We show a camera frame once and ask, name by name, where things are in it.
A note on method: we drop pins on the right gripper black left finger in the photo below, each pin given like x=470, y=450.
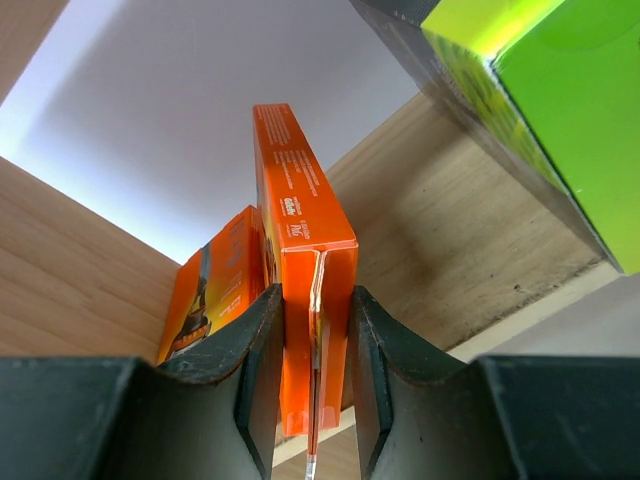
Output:
x=209, y=413

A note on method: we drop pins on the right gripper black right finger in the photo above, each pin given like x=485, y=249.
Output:
x=423, y=414

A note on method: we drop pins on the orange razor pack top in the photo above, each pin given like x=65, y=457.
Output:
x=215, y=286

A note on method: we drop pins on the orange razor pack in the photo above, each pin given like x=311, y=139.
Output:
x=310, y=249
x=215, y=286

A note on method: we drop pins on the orange razor pack front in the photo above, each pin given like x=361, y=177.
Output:
x=310, y=249

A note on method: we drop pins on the black green Gillette box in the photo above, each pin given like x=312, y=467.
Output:
x=553, y=87

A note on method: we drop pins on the wooden three-tier shelf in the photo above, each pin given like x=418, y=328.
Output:
x=126, y=143

